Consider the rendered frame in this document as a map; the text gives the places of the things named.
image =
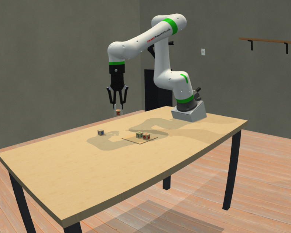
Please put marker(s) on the tan square mat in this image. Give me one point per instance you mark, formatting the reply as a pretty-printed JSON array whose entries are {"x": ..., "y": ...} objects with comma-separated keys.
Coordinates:
[{"x": 132, "y": 138}]

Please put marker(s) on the beige letter block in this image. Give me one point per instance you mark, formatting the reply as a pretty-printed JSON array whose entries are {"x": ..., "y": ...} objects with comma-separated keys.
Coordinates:
[
  {"x": 139, "y": 134},
  {"x": 146, "y": 136},
  {"x": 118, "y": 112},
  {"x": 100, "y": 132}
]

